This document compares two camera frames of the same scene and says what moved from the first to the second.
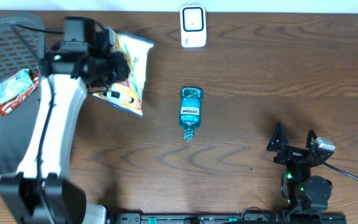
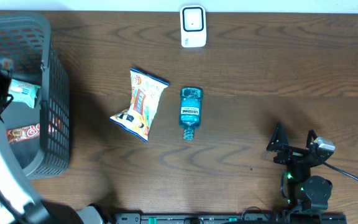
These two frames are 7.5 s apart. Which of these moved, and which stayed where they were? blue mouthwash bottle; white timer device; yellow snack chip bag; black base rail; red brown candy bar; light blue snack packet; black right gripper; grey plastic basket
Moved: light blue snack packet; red brown candy bar; yellow snack chip bag
Stayed: grey plastic basket; black base rail; black right gripper; white timer device; blue mouthwash bottle
